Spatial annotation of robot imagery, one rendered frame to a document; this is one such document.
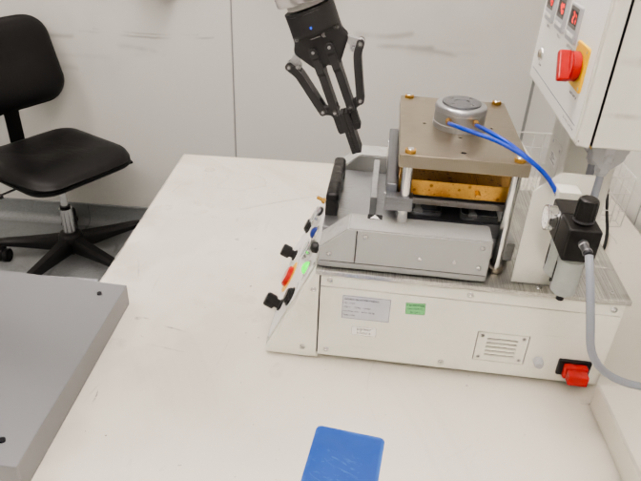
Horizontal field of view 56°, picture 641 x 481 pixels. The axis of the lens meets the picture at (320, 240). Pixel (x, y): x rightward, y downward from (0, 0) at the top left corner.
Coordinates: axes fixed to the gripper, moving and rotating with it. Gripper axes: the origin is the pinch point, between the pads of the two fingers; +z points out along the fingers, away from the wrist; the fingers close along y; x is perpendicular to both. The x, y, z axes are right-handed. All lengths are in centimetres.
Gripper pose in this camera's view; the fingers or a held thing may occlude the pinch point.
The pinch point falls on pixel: (350, 130)
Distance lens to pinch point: 98.8
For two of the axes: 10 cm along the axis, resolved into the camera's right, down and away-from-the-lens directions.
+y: -9.4, 2.3, 2.7
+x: -1.1, 5.3, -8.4
